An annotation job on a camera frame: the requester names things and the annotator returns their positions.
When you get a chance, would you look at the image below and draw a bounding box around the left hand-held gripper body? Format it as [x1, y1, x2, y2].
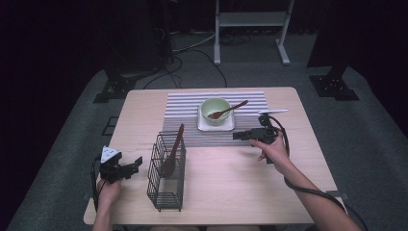
[99, 145, 130, 184]

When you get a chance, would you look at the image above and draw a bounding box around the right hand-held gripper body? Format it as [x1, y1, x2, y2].
[253, 109, 290, 144]

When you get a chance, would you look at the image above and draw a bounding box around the brown wooden spoon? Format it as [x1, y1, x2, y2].
[161, 123, 186, 179]
[207, 99, 249, 120]

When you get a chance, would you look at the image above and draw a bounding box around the green bowl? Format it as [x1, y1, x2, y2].
[200, 96, 233, 127]

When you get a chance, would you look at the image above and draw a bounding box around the black wire basket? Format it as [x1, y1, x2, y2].
[146, 131, 188, 213]

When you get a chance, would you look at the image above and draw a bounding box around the person's right hand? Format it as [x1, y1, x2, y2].
[250, 131, 292, 176]

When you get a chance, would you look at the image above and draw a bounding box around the person's left hand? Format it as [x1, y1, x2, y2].
[96, 178, 123, 210]

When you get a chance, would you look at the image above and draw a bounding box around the white square plate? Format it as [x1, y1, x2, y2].
[196, 105, 236, 133]

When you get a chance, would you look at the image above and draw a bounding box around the striped placemat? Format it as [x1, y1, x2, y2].
[162, 91, 279, 148]

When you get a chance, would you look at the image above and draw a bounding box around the black stand base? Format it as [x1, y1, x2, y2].
[92, 68, 138, 104]
[308, 65, 361, 102]

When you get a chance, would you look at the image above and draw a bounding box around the grey tape strip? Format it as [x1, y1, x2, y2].
[325, 190, 350, 200]

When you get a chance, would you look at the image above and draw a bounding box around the white metal stand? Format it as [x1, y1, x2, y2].
[213, 0, 295, 66]

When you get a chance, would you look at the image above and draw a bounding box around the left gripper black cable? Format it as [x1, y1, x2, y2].
[90, 154, 103, 212]

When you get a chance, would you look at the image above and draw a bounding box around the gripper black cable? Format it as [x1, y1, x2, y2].
[90, 154, 103, 212]
[268, 115, 370, 231]

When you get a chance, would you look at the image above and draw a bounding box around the black floor frame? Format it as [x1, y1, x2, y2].
[101, 115, 120, 137]

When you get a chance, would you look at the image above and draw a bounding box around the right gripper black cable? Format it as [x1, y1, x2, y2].
[268, 115, 370, 231]

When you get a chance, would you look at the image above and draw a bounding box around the black floor cable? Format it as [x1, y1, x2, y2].
[142, 47, 229, 90]

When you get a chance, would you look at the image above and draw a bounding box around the grey floor cable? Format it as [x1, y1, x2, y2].
[171, 30, 217, 55]

